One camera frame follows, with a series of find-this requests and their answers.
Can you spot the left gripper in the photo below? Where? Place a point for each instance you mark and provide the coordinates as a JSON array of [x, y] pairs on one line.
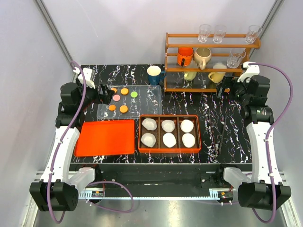
[[97, 100]]

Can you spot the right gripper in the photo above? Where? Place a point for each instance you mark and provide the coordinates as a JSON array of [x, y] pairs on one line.
[[228, 82]]

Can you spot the yellow round cookie top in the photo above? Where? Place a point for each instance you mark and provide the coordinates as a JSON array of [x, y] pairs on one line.
[[124, 91]]

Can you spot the yellow round cookie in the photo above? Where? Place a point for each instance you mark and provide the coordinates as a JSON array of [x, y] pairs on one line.
[[124, 91], [123, 109]]

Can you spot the green round cookie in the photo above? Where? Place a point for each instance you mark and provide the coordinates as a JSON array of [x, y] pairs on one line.
[[134, 94]]

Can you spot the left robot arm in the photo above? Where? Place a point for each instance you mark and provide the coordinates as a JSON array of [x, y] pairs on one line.
[[55, 190]]

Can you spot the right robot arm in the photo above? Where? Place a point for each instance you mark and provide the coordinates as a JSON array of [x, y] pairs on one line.
[[264, 188]]

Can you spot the yellow mug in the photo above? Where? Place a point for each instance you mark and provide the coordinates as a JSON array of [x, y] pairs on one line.
[[217, 76]]

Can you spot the pink round cookie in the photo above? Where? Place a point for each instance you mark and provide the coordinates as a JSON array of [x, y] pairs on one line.
[[116, 98]]

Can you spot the orange chocolate chip cookie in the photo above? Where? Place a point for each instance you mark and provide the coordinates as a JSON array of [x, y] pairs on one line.
[[112, 107]]

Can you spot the yellow round cookie bottom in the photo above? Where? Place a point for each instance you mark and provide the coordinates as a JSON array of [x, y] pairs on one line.
[[123, 109]]

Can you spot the clear glass lower shelf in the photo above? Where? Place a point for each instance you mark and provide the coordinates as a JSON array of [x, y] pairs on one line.
[[236, 56]]

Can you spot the clear plastic tray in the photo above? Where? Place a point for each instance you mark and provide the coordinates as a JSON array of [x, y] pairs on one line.
[[148, 102]]

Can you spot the wooden dish rack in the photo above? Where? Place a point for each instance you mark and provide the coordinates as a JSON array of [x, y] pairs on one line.
[[174, 80]]

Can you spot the pale yellow cup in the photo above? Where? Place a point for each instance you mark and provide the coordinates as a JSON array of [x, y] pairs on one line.
[[190, 75]]

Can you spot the beige mug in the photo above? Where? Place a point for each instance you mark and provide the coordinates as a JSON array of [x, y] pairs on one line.
[[201, 57]]

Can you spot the orange box lid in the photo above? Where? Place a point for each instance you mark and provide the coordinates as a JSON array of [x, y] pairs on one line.
[[106, 138]]

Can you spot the orange mug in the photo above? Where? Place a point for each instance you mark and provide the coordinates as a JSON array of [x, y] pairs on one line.
[[184, 56]]

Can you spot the blue mug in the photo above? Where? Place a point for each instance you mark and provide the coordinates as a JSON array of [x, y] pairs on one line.
[[155, 74]]

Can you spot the clear glass middle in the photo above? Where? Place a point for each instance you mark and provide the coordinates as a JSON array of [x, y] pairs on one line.
[[219, 33]]

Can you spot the clear glass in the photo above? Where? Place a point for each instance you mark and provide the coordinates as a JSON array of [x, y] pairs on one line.
[[204, 32], [252, 34], [219, 33]]

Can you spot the white paper cup back-right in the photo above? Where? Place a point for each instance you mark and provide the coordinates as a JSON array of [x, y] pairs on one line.
[[187, 126]]

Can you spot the white paper cup back-left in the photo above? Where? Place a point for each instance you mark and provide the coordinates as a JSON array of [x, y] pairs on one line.
[[149, 124]]

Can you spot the clear glass far left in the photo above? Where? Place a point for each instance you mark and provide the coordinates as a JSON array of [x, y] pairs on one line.
[[204, 32]]

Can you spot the clear glass right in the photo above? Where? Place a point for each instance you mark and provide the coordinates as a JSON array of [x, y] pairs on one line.
[[252, 34]]

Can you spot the white paper cup front-left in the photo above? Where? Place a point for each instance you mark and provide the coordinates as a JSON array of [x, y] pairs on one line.
[[148, 140]]

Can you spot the white paper cup front-right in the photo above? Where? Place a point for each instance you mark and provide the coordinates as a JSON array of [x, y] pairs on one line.
[[188, 140]]

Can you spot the white paper cup back-middle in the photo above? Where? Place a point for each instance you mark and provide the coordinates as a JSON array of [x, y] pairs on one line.
[[168, 126]]

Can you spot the white paper cup front-middle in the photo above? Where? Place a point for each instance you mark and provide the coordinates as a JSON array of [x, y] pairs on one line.
[[169, 140]]

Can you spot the orange compartment cookie box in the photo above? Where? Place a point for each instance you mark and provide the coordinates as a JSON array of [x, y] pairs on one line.
[[179, 148]]

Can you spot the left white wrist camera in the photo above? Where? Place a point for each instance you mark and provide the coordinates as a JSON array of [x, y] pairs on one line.
[[89, 74]]

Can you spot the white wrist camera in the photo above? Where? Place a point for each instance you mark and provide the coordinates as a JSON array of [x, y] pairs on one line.
[[89, 74], [250, 69]]

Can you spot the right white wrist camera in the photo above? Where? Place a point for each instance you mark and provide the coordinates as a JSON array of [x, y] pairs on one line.
[[250, 69]]

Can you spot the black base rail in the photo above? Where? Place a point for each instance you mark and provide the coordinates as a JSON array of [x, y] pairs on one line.
[[159, 180]]

